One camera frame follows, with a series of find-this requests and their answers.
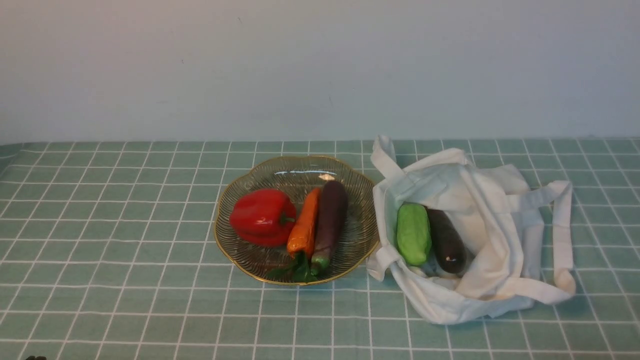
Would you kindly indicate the dark brown eggplant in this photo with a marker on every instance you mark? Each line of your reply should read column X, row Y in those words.
column 447, row 245

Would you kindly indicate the white cloth bag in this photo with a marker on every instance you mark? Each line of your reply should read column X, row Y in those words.
column 520, row 238

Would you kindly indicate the purple eggplant on plate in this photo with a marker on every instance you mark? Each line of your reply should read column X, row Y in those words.
column 332, row 212

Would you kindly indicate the gold-rimmed glass plate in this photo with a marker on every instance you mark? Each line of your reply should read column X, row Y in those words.
column 297, row 176

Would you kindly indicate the red bell pepper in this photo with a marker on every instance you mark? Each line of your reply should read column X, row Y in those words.
column 264, row 217

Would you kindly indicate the orange carrot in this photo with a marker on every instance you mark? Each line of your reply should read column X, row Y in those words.
column 301, row 242

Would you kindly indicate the green cucumber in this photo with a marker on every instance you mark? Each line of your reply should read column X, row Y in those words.
column 413, row 236

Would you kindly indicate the green checkered tablecloth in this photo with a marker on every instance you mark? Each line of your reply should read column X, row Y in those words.
column 107, row 253

